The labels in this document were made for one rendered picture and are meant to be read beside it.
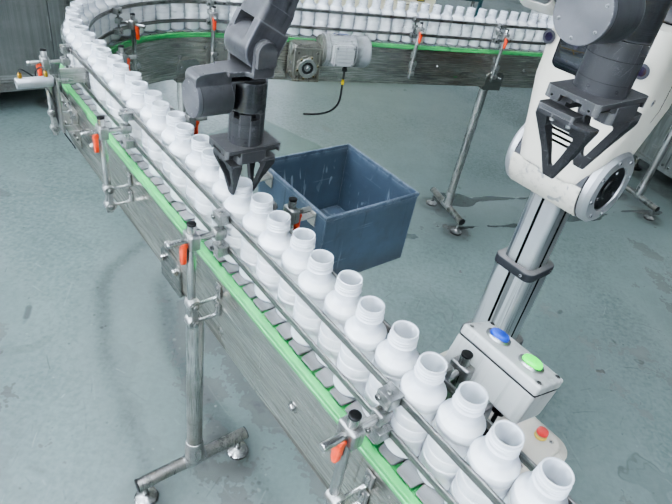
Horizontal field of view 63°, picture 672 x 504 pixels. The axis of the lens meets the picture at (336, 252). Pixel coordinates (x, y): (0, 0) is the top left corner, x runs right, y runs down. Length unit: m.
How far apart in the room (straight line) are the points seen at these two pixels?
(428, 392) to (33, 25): 3.60
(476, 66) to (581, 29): 2.33
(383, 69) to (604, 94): 2.07
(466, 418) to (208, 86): 0.57
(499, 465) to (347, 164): 1.20
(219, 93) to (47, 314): 1.77
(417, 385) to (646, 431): 1.95
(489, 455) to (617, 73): 0.42
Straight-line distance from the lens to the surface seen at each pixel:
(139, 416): 2.08
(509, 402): 0.82
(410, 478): 0.80
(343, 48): 2.37
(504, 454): 0.67
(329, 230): 1.34
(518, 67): 3.04
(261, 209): 0.93
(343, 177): 1.74
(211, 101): 0.85
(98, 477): 1.97
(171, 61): 2.37
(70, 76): 1.67
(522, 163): 1.25
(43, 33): 4.03
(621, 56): 0.64
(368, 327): 0.76
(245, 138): 0.91
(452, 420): 0.70
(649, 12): 0.64
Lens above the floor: 1.65
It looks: 36 degrees down
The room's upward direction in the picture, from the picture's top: 11 degrees clockwise
